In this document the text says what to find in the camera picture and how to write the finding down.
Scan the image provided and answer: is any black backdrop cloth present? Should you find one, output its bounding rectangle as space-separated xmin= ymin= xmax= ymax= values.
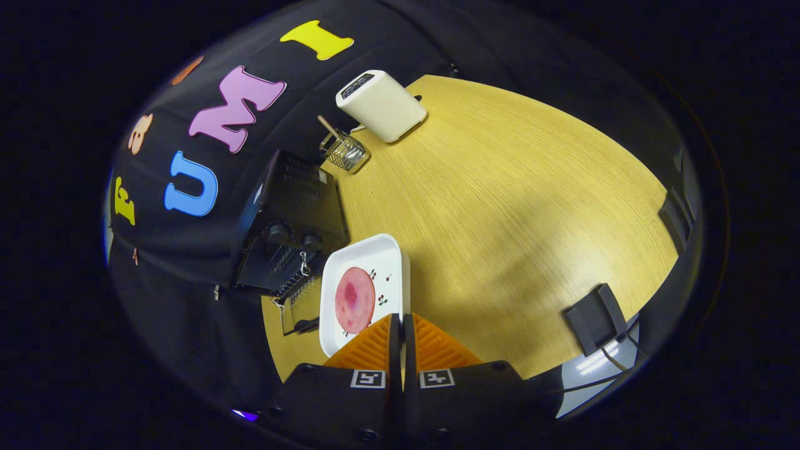
xmin=103 ymin=0 xmax=626 ymax=413

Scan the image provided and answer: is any wire utensil holder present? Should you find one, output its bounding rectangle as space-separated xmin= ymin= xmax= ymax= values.
xmin=319 ymin=130 xmax=372 ymax=175

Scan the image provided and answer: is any wooden stick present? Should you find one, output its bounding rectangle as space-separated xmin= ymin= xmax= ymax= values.
xmin=316 ymin=114 xmax=348 ymax=148

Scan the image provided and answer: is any black cable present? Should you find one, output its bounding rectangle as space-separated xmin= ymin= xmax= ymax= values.
xmin=599 ymin=334 xmax=646 ymax=377

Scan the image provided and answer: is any black table clamp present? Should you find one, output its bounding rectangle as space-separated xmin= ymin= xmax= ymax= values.
xmin=564 ymin=283 xmax=629 ymax=358

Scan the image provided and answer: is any black chair part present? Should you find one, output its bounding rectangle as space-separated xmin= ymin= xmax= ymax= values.
xmin=658 ymin=186 xmax=696 ymax=254

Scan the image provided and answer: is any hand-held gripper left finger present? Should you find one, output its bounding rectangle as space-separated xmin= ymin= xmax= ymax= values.
xmin=259 ymin=314 xmax=401 ymax=450

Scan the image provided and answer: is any white square plate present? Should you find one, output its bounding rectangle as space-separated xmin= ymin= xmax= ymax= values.
xmin=319 ymin=233 xmax=411 ymax=358

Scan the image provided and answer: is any black toaster oven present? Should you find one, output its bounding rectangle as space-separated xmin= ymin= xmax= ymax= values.
xmin=234 ymin=149 xmax=351 ymax=337

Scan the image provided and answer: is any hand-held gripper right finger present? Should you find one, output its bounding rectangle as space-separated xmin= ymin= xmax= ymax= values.
xmin=403 ymin=314 xmax=551 ymax=450

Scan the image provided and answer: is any pink ham slice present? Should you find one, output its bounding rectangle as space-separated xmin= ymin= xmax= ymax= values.
xmin=334 ymin=267 xmax=377 ymax=335

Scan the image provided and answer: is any white bread toaster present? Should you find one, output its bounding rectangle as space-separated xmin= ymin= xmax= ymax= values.
xmin=336 ymin=69 xmax=429 ymax=144

